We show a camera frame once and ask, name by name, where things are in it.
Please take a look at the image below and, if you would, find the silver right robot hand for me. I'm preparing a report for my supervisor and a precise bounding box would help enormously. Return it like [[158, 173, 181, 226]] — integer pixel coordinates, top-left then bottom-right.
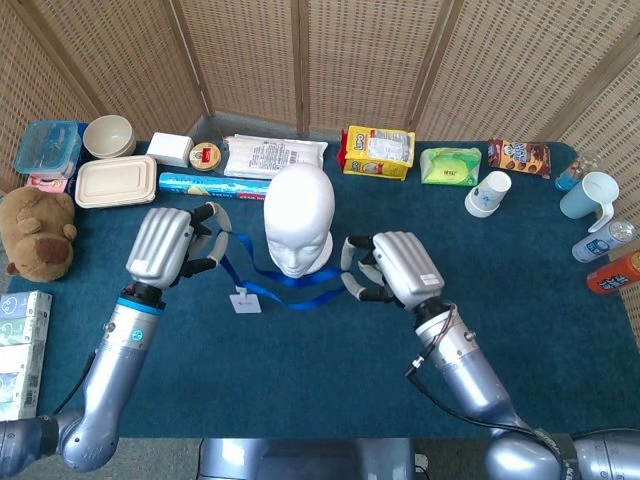
[[339, 230, 446, 311]]

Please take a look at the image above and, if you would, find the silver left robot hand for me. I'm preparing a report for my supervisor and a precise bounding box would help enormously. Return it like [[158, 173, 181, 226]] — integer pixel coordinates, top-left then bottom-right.
[[124, 202, 234, 291]]

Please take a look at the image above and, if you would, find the white ID badge card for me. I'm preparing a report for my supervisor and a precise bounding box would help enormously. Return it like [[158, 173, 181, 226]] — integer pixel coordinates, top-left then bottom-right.
[[228, 292, 263, 315]]

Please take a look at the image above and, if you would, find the blue lanyard strap with clip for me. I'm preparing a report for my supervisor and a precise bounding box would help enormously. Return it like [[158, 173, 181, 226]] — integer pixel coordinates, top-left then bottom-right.
[[219, 232, 351, 312]]

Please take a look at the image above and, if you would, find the beige lidded lunch box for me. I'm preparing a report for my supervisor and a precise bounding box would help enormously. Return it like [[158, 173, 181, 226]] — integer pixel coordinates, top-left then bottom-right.
[[74, 154, 159, 209]]

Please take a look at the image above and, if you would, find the blue plastic wrap box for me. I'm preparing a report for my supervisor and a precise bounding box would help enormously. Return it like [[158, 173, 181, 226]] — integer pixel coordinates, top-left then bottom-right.
[[158, 172, 271, 203]]

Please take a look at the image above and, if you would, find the small white cardboard box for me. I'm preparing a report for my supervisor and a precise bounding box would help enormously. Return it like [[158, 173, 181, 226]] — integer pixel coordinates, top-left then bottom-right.
[[146, 131, 195, 168]]

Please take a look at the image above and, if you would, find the round tin with red label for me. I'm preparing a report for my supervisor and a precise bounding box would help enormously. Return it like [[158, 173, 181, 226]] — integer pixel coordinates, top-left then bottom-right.
[[188, 141, 224, 171]]

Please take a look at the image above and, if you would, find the stack of white paper cups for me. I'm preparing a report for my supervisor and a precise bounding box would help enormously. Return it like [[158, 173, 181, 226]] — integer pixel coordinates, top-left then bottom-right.
[[464, 170, 513, 220]]

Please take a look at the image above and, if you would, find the green tissue pack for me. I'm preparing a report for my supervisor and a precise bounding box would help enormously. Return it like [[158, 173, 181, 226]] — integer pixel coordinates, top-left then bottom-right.
[[419, 146, 483, 186]]

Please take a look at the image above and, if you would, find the yellow snack bag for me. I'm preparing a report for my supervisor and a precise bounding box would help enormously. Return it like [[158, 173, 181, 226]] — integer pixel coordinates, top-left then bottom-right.
[[341, 124, 416, 182]]

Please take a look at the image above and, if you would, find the white foam mannequin head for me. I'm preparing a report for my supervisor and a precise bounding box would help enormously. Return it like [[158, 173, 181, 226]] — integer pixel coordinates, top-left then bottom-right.
[[263, 162, 336, 278]]

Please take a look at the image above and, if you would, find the beige paper bowl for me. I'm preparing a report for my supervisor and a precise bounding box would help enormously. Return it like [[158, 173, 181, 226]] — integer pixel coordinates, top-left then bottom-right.
[[82, 114, 137, 160]]

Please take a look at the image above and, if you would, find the brown plush toy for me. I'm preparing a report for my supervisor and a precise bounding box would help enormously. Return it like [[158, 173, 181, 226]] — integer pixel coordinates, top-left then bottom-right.
[[0, 187, 79, 283]]

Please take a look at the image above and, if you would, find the pink box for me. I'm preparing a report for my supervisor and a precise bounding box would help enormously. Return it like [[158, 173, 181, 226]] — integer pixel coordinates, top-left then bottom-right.
[[24, 172, 71, 195]]

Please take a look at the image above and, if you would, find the clear packet with white label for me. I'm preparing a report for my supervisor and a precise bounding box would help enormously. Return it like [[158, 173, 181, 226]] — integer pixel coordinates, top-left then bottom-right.
[[222, 133, 330, 180]]

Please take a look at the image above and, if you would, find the blue lidded plastic container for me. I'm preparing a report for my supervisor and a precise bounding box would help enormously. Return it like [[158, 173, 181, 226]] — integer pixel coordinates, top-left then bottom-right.
[[13, 120, 83, 176]]

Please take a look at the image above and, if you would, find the teal table cloth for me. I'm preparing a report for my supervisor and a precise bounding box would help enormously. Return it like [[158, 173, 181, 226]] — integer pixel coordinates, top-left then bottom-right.
[[7, 139, 639, 441]]

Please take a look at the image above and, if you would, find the brown cookie bag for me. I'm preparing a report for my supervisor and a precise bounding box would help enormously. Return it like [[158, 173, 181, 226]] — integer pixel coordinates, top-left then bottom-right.
[[487, 138, 552, 180]]

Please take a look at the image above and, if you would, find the pocket tissue multipack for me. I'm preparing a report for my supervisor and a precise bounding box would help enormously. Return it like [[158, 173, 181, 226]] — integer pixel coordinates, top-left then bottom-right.
[[0, 289, 53, 422]]

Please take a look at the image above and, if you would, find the clear bottle with blue label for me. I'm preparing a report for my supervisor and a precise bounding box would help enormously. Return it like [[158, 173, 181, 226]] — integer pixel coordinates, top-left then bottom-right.
[[554, 149, 601, 194]]

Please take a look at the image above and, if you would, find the light blue plastic mug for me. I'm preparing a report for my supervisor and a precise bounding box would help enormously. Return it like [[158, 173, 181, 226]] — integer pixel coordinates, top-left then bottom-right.
[[558, 171, 621, 234]]

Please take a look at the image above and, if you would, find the clear water bottle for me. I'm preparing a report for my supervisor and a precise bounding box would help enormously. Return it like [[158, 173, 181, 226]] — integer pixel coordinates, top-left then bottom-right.
[[571, 219, 634, 264]]

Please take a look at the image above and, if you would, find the orange drink bottle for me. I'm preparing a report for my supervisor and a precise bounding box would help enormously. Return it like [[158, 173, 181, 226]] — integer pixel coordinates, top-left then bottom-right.
[[585, 250, 640, 296]]

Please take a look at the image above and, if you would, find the wicker folding screen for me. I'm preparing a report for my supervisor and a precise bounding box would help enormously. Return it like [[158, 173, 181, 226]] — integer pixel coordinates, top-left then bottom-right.
[[0, 0, 640, 351]]

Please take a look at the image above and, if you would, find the grey robot torso base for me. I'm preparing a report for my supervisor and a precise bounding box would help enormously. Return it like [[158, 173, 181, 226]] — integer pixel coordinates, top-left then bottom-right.
[[197, 437, 419, 480]]

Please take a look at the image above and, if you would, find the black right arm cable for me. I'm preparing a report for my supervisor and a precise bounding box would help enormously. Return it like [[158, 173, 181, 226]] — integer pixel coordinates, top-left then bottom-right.
[[405, 357, 640, 446]]

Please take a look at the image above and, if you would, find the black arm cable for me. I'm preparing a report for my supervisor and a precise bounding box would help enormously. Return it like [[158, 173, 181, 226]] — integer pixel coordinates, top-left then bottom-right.
[[49, 347, 99, 416], [405, 357, 640, 446]]

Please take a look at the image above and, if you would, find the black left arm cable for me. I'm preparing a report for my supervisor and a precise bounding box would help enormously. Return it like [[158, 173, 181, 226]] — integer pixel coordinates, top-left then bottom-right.
[[49, 347, 99, 416]]

